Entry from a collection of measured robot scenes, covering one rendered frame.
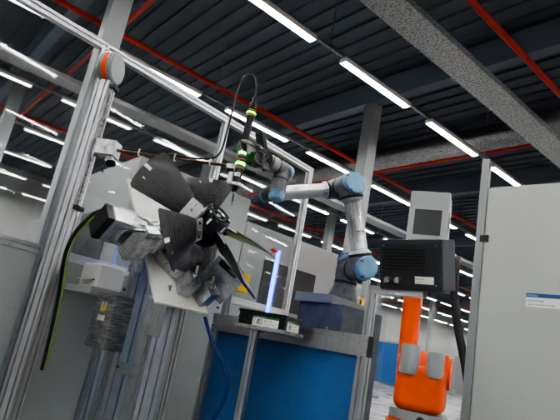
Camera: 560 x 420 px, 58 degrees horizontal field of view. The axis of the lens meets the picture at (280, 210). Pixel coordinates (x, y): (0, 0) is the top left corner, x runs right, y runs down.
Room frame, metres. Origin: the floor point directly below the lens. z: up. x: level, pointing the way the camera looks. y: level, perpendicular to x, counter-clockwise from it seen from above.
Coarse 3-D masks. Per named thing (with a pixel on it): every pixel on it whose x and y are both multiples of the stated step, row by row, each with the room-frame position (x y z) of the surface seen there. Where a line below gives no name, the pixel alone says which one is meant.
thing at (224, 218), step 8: (208, 208) 1.98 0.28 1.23; (216, 208) 2.04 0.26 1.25; (200, 216) 2.01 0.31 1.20; (208, 216) 1.97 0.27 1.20; (216, 216) 2.00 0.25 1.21; (224, 216) 2.04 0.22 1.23; (208, 224) 1.99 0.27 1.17; (216, 224) 1.98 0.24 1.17; (224, 224) 2.00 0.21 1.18; (208, 232) 2.01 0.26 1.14; (200, 240) 2.03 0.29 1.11; (208, 240) 2.06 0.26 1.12
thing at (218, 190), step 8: (192, 184) 2.23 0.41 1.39; (200, 184) 2.23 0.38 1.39; (208, 184) 2.24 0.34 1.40; (216, 184) 2.25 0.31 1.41; (224, 184) 2.26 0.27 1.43; (200, 192) 2.19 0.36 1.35; (208, 192) 2.19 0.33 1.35; (216, 192) 2.19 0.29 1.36; (224, 192) 2.20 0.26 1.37; (200, 200) 2.16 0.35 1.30; (208, 200) 2.15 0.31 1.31; (216, 200) 2.15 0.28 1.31
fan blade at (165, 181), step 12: (156, 156) 1.97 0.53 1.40; (168, 156) 2.00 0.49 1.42; (144, 168) 1.93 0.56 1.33; (156, 168) 1.95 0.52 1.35; (168, 168) 1.98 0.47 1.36; (132, 180) 1.91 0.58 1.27; (156, 180) 1.95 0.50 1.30; (168, 180) 1.97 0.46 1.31; (180, 180) 1.99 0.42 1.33; (144, 192) 1.93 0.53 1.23; (156, 192) 1.95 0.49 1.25; (168, 192) 1.97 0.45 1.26; (180, 192) 1.99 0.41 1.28; (192, 192) 2.01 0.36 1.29; (168, 204) 1.98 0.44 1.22; (180, 204) 2.00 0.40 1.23
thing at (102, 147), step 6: (102, 138) 2.19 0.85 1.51; (96, 144) 2.19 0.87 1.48; (102, 144) 2.19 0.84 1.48; (108, 144) 2.18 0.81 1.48; (114, 144) 2.18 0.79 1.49; (120, 144) 2.22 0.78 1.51; (96, 150) 2.19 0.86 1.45; (102, 150) 2.18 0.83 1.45; (108, 150) 2.18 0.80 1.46; (114, 150) 2.19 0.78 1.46; (96, 156) 2.22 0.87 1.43; (102, 156) 2.23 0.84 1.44; (114, 156) 2.20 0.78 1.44
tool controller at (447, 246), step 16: (384, 240) 1.92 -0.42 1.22; (400, 240) 1.87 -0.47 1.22; (416, 240) 1.83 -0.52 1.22; (432, 240) 1.78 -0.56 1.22; (448, 240) 1.79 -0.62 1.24; (384, 256) 1.92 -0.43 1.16; (400, 256) 1.88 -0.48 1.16; (416, 256) 1.83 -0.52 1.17; (432, 256) 1.79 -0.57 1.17; (448, 256) 1.80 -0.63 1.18; (384, 272) 1.94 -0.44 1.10; (400, 272) 1.89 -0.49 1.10; (416, 272) 1.85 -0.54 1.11; (432, 272) 1.80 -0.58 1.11; (448, 272) 1.81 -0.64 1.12; (400, 288) 1.91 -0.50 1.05; (416, 288) 1.86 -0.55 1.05; (432, 288) 1.82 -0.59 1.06; (448, 288) 1.82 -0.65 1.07
